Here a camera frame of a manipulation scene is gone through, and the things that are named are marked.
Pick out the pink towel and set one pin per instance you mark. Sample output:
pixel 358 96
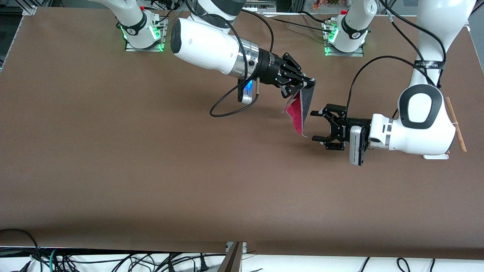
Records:
pixel 297 113

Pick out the white rack with wooden rods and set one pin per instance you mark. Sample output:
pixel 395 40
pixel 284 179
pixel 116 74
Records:
pixel 455 124

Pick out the orange background item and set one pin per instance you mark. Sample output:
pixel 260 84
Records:
pixel 325 4

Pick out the dark brown beam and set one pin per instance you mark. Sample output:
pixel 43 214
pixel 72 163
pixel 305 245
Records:
pixel 231 262

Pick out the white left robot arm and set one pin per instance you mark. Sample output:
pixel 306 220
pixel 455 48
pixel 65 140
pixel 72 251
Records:
pixel 427 128

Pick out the aluminium table corner bracket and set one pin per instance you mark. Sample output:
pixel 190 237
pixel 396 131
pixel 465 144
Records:
pixel 29 10

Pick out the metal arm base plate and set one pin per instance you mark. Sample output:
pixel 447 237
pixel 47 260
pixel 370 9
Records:
pixel 130 47
pixel 359 53

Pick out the white power strip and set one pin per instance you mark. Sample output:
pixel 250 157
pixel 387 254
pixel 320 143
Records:
pixel 261 4

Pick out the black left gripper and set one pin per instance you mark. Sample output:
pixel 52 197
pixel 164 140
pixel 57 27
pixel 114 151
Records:
pixel 343 127

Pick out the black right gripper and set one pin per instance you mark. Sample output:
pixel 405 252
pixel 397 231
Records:
pixel 269 68

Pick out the silver metal bracket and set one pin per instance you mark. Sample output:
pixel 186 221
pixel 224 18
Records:
pixel 244 247

